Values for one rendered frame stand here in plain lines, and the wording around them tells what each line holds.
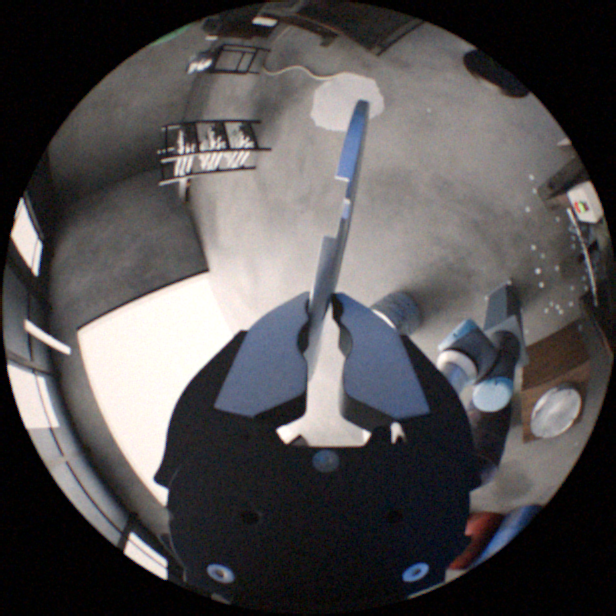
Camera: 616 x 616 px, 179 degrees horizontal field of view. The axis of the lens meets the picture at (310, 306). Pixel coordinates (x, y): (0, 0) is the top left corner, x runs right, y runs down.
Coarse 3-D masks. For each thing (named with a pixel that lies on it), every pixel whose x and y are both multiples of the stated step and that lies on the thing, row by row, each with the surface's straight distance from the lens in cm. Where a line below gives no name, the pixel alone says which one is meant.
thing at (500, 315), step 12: (504, 288) 109; (492, 300) 104; (504, 300) 94; (516, 300) 108; (492, 312) 90; (504, 312) 83; (516, 312) 89; (492, 324) 79; (504, 324) 74; (516, 324) 74; (516, 336) 75; (528, 360) 80
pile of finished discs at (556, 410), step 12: (564, 384) 104; (552, 396) 102; (564, 396) 104; (576, 396) 108; (540, 408) 105; (552, 408) 107; (564, 408) 109; (576, 408) 114; (540, 420) 111; (552, 420) 112; (564, 420) 116; (540, 432) 118; (552, 432) 120
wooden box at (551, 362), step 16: (560, 336) 124; (576, 336) 119; (528, 352) 124; (544, 352) 118; (560, 352) 113; (576, 352) 109; (528, 368) 112; (544, 368) 108; (560, 368) 104; (576, 368) 102; (528, 384) 103; (544, 384) 101; (560, 384) 104; (576, 384) 108; (528, 400) 105; (528, 416) 113; (576, 416) 124; (528, 432) 122
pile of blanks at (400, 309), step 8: (384, 296) 130; (392, 296) 126; (400, 296) 127; (408, 296) 131; (376, 304) 118; (384, 304) 116; (392, 304) 117; (400, 304) 122; (408, 304) 125; (384, 312) 109; (392, 312) 112; (400, 312) 116; (408, 312) 120; (416, 312) 128; (392, 320) 108; (400, 320) 113; (408, 320) 119; (416, 320) 127; (400, 328) 111; (408, 328) 118; (416, 328) 133
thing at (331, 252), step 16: (352, 112) 13; (368, 112) 17; (352, 128) 11; (352, 144) 11; (352, 160) 10; (336, 176) 9; (352, 176) 10; (352, 192) 11; (352, 208) 29; (336, 240) 9; (320, 256) 9; (336, 256) 9; (320, 272) 9; (336, 272) 12; (320, 288) 9; (320, 304) 10; (320, 320) 10; (320, 336) 11
